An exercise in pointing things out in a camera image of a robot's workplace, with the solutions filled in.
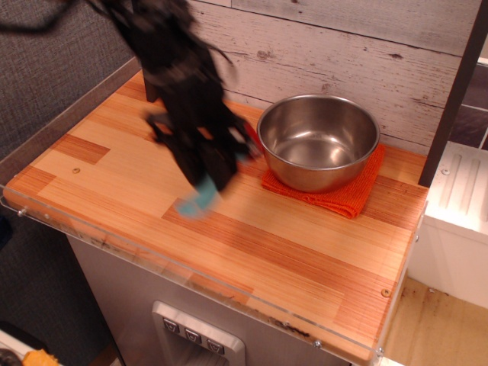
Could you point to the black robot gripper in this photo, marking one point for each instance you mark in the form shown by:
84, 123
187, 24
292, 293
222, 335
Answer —
196, 125

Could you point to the blue brush with white bristles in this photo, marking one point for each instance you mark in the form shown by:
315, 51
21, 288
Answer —
205, 194

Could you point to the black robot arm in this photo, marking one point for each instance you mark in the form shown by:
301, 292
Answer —
159, 34

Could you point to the metal bowl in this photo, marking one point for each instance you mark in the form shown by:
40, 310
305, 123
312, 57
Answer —
317, 143

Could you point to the red toy strawberry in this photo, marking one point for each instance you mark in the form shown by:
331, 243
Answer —
253, 142

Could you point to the orange folded cloth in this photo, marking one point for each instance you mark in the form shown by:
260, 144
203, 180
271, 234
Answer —
347, 201

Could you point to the grey toy fridge cabinet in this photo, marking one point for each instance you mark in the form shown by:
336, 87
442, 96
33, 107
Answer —
125, 293

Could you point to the silver dispenser button panel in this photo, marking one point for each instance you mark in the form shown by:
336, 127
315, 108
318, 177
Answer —
188, 340

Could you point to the clear acrylic edge guard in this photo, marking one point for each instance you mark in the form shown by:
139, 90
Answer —
252, 257

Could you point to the yellow object at corner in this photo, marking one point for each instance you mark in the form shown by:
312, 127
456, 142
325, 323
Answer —
39, 358

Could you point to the white toy sink unit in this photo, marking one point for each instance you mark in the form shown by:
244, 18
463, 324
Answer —
450, 254

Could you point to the dark grey vertical post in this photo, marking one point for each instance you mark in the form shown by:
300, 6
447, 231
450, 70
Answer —
460, 85

